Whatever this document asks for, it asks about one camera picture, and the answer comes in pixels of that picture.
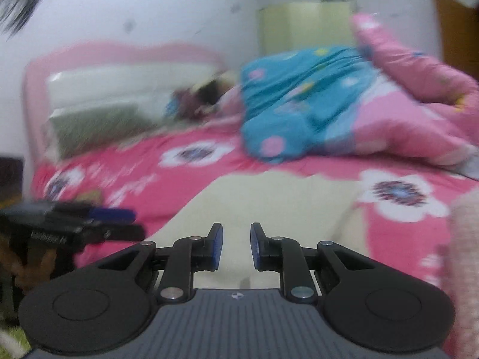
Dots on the dark nightstand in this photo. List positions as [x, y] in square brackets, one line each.
[10, 179]

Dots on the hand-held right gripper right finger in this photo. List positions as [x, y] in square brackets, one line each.
[256, 248]

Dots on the green mat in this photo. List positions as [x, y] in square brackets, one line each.
[13, 344]

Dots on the pink floral bed sheet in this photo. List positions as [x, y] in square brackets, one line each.
[131, 172]

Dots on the blue and pink patterned quilt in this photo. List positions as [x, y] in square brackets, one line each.
[318, 112]

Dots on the pale yellow cabinet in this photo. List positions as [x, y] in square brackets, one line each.
[299, 26]

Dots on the pink bed headboard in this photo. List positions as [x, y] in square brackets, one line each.
[123, 78]

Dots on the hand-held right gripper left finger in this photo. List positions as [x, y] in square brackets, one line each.
[217, 248]

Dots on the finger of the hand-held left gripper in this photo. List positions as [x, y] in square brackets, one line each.
[112, 215]
[119, 232]

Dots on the blue cloth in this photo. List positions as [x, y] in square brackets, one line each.
[171, 107]

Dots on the checked pillow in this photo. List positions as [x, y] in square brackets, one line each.
[97, 129]

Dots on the cream sweatshirt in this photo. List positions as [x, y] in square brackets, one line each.
[269, 202]

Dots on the maroon plush toy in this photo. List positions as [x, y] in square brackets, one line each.
[189, 103]

